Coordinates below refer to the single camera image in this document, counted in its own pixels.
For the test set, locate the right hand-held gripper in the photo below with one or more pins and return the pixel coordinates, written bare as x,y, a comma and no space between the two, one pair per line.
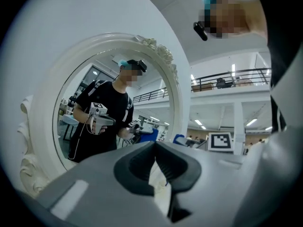
220,142

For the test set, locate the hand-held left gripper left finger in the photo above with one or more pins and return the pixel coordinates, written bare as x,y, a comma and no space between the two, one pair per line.
99,174

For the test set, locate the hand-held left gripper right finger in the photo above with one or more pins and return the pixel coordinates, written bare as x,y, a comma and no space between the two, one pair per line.
208,185

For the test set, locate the oval white-framed mirror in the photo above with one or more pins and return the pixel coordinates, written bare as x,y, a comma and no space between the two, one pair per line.
45,117

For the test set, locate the ceiling tube light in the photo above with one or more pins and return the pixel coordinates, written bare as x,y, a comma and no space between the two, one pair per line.
198,122
251,122

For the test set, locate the brown cardboard box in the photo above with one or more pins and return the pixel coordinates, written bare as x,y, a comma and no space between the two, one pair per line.
203,87

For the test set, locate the black metal railing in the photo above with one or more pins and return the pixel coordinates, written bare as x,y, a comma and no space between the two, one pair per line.
262,75

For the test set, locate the person's face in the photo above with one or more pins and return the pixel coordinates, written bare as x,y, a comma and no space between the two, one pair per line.
236,15

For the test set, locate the person's black shirt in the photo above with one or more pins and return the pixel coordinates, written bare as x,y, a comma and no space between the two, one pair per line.
284,32

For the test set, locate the black head-mounted camera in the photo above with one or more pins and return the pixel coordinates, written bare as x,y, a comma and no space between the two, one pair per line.
200,31

